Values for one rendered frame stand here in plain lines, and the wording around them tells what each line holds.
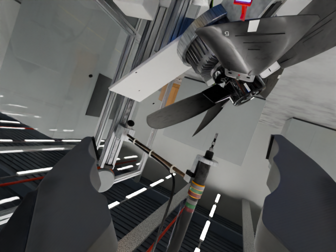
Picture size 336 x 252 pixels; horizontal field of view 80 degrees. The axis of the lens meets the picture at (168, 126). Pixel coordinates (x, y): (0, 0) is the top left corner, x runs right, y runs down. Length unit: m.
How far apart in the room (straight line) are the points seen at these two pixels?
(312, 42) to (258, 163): 12.31
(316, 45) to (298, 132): 7.24
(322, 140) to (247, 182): 6.05
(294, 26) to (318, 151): 7.69
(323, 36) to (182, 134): 5.86
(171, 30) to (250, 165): 12.30
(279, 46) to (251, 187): 12.72
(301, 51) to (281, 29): 0.30
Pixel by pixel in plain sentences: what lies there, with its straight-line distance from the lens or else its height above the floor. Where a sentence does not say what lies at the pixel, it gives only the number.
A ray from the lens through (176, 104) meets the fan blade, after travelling 0.74.
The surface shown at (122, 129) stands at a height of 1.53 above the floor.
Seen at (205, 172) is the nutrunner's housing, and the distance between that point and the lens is 0.65.
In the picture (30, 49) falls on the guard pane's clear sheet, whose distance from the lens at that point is 0.94.
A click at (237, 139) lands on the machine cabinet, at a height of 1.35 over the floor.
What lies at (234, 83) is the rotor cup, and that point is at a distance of 0.71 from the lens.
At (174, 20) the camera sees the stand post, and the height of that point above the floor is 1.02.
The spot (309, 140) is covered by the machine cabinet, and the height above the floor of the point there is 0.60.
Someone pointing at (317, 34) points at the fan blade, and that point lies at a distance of 0.77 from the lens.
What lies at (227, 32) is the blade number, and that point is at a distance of 0.47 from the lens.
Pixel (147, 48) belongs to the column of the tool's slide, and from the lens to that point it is 1.25.
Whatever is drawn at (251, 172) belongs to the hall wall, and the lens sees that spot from 13.01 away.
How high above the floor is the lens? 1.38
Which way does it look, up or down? 3 degrees up
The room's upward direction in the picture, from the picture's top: 160 degrees counter-clockwise
